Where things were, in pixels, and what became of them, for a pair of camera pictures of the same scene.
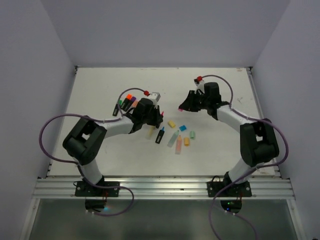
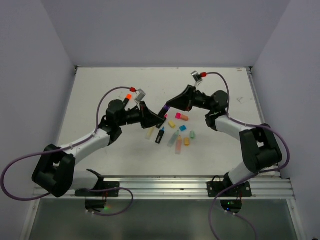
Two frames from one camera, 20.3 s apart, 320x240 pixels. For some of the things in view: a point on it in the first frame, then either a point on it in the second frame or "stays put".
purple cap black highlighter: [132, 100] -> [162, 115]
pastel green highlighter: [173, 139] stays put
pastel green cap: [192, 135] stays put
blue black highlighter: [160, 135] stays put
